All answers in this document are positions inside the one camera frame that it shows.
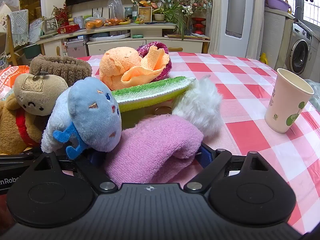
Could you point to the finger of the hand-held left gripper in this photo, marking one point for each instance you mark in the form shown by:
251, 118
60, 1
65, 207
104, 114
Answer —
15, 160

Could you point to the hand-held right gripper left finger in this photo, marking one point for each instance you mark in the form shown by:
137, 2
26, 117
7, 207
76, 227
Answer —
96, 158

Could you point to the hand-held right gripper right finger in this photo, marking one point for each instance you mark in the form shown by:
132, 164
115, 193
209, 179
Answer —
203, 155

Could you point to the blue plush toy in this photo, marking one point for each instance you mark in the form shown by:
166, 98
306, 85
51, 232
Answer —
92, 110

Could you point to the pink towel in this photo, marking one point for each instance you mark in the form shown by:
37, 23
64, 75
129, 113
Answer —
155, 147

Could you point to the white furry plush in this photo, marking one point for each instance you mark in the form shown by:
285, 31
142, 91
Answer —
197, 105

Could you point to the green white sponge cloth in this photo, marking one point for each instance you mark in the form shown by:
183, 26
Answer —
145, 95

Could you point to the orange towel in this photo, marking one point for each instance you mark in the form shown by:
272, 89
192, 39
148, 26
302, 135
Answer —
117, 65

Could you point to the magenta knitted scrubber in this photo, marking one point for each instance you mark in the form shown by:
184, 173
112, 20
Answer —
150, 47

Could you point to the brown plush toy red scarf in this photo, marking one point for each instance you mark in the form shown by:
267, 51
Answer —
35, 100

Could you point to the orange tissue pack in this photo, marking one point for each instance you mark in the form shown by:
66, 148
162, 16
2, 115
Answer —
10, 80

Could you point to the red checkered tablecloth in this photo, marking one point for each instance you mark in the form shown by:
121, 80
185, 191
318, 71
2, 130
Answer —
250, 80

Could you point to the paper cup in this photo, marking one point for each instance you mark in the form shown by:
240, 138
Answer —
282, 105

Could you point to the brown fuzzy cloth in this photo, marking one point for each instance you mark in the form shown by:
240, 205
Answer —
62, 67

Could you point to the dark green basin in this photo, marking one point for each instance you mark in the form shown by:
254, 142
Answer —
32, 51

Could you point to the silver storage box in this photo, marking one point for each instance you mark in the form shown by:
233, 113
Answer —
76, 48

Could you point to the cream television cabinet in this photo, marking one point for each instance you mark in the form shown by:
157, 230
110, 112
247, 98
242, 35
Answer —
117, 45

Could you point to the white tray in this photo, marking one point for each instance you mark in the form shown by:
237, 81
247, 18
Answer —
110, 36

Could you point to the red vase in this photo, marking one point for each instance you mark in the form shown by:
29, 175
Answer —
198, 26

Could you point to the small green box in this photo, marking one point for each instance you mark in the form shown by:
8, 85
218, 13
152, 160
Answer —
137, 36

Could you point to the wooden chair lace cover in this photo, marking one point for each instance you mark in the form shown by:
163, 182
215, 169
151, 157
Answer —
18, 27

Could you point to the red box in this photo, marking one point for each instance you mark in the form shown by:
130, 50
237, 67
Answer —
67, 28

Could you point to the bag of oranges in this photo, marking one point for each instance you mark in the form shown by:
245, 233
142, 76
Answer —
112, 22
93, 24

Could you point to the white utility cabinet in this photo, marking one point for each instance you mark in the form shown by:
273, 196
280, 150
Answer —
275, 37

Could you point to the white curtain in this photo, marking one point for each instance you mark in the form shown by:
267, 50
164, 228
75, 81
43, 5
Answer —
215, 17

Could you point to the grey tote bag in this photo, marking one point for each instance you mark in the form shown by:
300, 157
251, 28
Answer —
50, 26

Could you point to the washing machine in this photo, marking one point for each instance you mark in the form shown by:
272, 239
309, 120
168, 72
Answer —
297, 52

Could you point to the bananas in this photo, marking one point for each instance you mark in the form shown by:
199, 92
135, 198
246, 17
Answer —
125, 22

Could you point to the potted green plant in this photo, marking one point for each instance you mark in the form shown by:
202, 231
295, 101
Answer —
159, 17

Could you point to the white standing air conditioner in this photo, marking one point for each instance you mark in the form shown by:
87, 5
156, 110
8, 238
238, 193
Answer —
250, 17

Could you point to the red berry branch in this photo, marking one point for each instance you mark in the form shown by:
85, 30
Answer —
61, 13

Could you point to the clear plastic bag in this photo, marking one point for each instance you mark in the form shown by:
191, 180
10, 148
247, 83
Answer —
116, 7

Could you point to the artificial flower bouquet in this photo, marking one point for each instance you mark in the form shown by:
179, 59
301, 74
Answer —
190, 2

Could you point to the purple basin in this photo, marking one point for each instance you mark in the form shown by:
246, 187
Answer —
275, 3

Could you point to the barred window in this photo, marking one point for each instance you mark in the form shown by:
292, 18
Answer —
310, 12

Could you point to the picture frame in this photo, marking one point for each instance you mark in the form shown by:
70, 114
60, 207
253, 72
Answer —
145, 15

